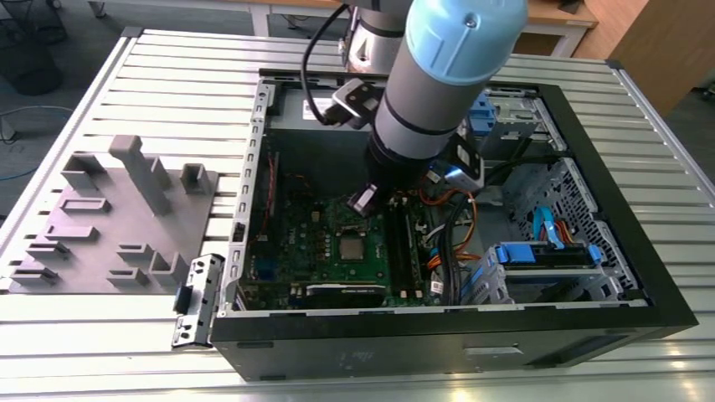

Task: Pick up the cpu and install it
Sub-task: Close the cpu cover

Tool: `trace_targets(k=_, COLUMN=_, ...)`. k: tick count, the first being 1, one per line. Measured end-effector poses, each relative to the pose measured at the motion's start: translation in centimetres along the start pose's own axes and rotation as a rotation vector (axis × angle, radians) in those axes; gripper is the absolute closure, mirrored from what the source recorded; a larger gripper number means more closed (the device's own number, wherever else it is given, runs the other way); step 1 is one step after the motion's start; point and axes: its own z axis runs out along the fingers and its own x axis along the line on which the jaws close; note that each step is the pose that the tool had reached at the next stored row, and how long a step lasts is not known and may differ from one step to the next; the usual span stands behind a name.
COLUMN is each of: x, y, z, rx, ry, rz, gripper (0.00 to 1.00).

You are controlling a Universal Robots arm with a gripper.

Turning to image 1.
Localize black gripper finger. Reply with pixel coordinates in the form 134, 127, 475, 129
346, 185, 382, 218

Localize silver CPU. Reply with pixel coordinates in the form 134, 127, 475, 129
340, 237, 368, 261

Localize black RAM slot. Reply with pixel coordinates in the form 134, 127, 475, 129
384, 197, 414, 299
398, 197, 426, 299

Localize green motherboard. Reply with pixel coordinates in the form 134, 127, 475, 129
248, 183, 435, 311

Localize grey power supply unit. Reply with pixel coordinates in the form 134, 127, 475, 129
266, 86, 380, 189

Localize blue drive bay latch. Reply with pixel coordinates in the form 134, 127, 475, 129
471, 98, 499, 137

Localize silver drive cage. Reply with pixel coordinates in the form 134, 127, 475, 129
474, 88, 567, 200

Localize black graphics card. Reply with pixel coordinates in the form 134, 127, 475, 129
304, 282, 388, 310

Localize black open PC case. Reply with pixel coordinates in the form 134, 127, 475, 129
210, 66, 700, 382

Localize hard disk in blue carrier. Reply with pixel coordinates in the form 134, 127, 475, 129
491, 241, 603, 270

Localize silver disk bay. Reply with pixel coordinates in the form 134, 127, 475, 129
486, 241, 636, 306

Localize grey parts rack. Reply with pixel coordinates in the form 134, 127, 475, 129
8, 134, 223, 296

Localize brown wooden cabinet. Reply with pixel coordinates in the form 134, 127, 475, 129
606, 0, 715, 117

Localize black bin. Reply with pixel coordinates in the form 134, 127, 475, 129
0, 23, 64, 96

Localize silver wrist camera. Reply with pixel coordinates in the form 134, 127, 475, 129
323, 79, 388, 130
428, 133, 487, 190

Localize orange wire bundle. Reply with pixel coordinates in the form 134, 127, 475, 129
416, 187, 483, 269

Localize black cable bundle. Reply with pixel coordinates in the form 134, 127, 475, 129
438, 155, 563, 306

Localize blue data cable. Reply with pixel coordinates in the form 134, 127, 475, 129
462, 265, 488, 303
532, 206, 567, 249

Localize black camera cable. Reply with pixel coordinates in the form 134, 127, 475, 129
300, 3, 359, 126

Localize silver slot bracket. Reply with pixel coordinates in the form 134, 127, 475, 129
170, 252, 227, 350

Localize wooden desk white frame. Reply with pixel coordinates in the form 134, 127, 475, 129
251, 0, 600, 59

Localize blue floor cable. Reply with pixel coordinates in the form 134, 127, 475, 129
0, 165, 42, 183

